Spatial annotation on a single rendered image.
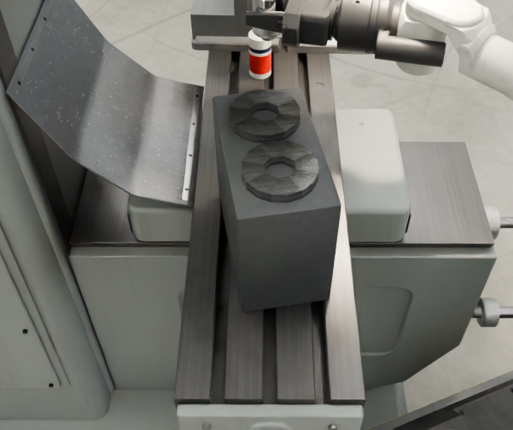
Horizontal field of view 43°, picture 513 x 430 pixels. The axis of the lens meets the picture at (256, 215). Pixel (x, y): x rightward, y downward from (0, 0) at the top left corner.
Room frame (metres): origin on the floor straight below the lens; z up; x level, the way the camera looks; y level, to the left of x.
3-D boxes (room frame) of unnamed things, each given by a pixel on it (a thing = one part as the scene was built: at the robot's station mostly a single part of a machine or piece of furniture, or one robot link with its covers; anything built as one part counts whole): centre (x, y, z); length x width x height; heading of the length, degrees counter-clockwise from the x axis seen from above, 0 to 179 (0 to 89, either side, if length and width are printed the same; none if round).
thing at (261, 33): (0.89, -0.02, 1.13); 0.05 x 0.05 x 0.06
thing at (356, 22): (0.87, -0.11, 1.14); 0.13 x 0.12 x 0.10; 166
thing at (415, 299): (0.89, -0.05, 0.45); 0.80 x 0.30 x 0.60; 89
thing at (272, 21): (0.86, -0.02, 1.14); 0.06 x 0.02 x 0.03; 76
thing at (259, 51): (0.99, -0.01, 1.01); 0.04 x 0.04 x 0.11
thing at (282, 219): (0.59, -0.02, 1.05); 0.22 x 0.12 x 0.20; 9
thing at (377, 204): (0.89, -0.02, 0.81); 0.50 x 0.35 x 0.12; 89
